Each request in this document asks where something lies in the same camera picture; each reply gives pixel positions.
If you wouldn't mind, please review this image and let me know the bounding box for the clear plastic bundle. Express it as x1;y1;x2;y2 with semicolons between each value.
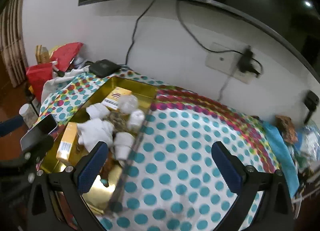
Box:
118;94;138;115

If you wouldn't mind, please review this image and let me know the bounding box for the blue cloth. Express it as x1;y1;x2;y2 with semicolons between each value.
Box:
263;121;299;198

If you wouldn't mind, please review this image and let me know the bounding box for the white towel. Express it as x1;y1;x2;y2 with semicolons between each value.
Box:
76;118;114;152

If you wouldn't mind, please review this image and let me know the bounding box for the yellow box in tin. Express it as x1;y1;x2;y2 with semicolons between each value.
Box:
56;122;80;166

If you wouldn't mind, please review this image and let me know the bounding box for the clear plastic bag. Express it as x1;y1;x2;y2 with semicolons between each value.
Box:
293;120;319;172

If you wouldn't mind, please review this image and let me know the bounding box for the black cable on wall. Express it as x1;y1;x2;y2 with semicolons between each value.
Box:
175;0;245;54

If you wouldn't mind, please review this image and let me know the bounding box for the grey white sock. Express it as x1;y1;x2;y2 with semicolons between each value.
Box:
114;132;135;161

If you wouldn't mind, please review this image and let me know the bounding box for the white wall socket plate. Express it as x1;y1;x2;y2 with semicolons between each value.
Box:
205;42;256;84

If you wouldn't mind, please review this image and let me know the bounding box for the smartphone on left gripper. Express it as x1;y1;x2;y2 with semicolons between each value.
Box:
20;114;57;151

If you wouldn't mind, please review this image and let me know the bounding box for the grey cable on wall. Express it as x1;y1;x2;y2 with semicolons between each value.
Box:
125;0;157;65

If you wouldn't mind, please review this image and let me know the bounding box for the gold metal tin box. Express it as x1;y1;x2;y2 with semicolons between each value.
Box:
40;77;157;215

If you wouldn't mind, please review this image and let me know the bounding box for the red bag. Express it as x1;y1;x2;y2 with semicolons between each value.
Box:
50;42;84;72

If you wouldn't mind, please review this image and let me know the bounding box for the black set-top box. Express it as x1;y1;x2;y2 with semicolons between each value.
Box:
89;59;121;78

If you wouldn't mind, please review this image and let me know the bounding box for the small white sock roll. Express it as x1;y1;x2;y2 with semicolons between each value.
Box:
126;109;145;132

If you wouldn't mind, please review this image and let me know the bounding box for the black power adapter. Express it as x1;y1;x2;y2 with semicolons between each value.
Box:
236;46;264;78

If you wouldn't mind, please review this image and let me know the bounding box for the brown patterned item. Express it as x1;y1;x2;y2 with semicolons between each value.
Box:
276;115;298;145

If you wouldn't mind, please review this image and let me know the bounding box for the yellow medicine box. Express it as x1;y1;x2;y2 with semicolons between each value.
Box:
101;87;132;110

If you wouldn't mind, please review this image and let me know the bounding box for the brown yarn ball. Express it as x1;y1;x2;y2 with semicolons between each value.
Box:
105;111;129;132

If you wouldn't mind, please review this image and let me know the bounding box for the white pill bottle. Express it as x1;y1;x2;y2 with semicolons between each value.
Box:
19;103;38;129

